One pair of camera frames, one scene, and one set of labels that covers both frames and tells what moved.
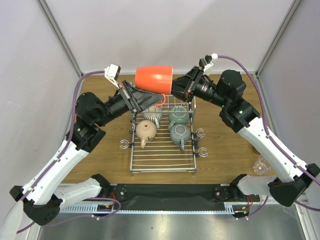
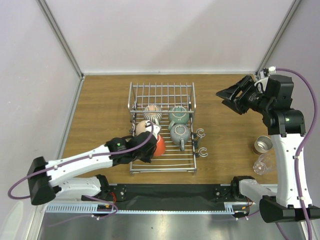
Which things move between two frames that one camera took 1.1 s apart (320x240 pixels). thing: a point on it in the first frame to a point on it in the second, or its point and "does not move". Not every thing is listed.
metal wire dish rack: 163,138 does not move
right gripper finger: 181,87 to 231,103
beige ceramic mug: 146,131 does not move
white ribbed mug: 154,114 does not move
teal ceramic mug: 178,114 does not move
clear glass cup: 261,166 does not move
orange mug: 156,79 to 160,148
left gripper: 141,99 to 148,158
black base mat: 172,197 does not move
